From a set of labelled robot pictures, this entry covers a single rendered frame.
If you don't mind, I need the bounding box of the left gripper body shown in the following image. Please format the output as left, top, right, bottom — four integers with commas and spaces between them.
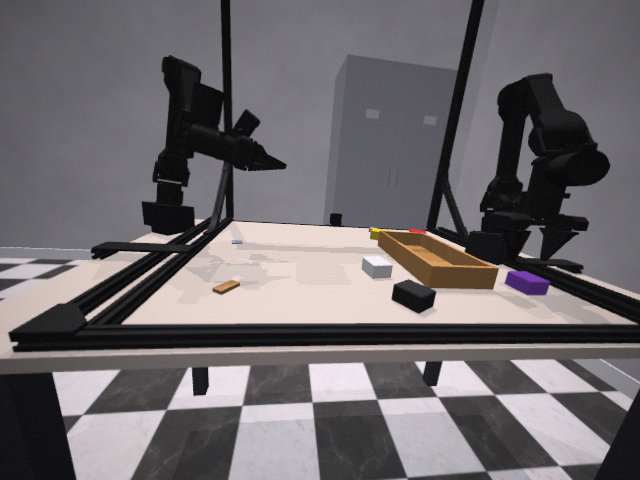
489, 186, 589, 231

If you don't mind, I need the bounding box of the yellow block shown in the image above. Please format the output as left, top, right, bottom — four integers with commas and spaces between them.
370, 228, 389, 240

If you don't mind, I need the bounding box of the purple block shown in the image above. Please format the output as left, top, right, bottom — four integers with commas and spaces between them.
505, 271, 550, 295

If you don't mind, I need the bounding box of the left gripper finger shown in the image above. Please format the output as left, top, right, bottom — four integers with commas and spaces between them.
539, 227, 579, 261
494, 226, 532, 261

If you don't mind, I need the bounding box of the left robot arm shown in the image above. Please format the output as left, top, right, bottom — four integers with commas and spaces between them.
480, 73, 610, 233

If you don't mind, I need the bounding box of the tan rectangular block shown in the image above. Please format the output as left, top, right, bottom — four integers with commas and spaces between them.
212, 280, 240, 295

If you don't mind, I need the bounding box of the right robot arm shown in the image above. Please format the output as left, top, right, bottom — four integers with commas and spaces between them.
153, 55, 260, 206

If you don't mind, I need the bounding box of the small white block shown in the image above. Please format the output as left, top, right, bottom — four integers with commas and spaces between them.
361, 256, 393, 279

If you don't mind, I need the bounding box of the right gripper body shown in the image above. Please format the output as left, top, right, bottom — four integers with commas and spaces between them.
211, 131, 254, 171

